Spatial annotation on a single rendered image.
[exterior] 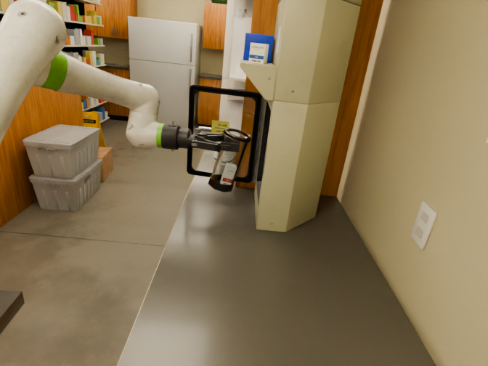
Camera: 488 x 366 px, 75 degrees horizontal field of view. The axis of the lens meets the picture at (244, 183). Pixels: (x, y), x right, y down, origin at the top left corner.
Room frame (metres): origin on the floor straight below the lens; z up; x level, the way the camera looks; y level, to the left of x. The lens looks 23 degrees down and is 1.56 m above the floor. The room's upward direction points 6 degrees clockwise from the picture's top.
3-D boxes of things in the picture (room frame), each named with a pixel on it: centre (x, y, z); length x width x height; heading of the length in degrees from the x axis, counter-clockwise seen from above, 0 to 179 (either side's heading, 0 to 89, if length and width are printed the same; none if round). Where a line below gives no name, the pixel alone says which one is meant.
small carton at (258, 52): (1.14, 0.00, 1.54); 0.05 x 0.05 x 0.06; 76
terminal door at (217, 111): (1.35, 0.12, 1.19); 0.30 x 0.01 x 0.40; 84
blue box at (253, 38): (1.28, 0.00, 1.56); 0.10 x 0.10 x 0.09; 2
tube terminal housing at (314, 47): (1.19, -0.18, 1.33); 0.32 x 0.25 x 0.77; 2
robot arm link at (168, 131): (1.16, 0.29, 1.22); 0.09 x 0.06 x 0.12; 1
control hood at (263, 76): (1.18, 0.00, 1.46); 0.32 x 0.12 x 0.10; 2
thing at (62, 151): (2.79, 1.67, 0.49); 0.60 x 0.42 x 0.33; 2
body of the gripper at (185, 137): (1.16, 0.21, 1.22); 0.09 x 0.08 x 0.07; 91
